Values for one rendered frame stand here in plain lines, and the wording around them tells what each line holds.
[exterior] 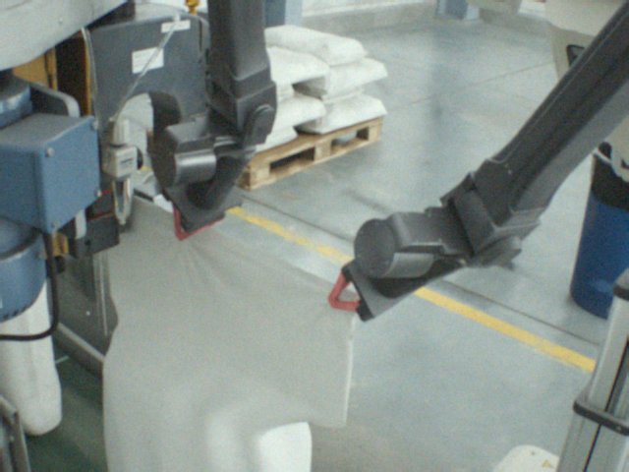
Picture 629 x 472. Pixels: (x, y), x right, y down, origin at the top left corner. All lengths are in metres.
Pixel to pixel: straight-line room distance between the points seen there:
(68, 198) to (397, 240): 0.32
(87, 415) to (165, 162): 1.02
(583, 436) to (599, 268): 1.68
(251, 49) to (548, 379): 2.08
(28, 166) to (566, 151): 0.48
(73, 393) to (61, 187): 1.20
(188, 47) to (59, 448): 0.97
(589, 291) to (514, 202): 2.51
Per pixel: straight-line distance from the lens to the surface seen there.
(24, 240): 0.84
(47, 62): 1.02
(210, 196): 0.99
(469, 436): 2.43
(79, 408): 1.86
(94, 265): 1.97
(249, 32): 0.86
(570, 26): 1.05
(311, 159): 4.31
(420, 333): 2.87
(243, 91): 0.89
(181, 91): 1.17
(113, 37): 1.07
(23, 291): 0.84
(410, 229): 0.72
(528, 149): 0.66
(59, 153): 0.73
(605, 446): 1.50
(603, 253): 3.09
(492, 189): 0.71
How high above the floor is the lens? 1.54
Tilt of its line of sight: 26 degrees down
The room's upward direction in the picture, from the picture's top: 4 degrees clockwise
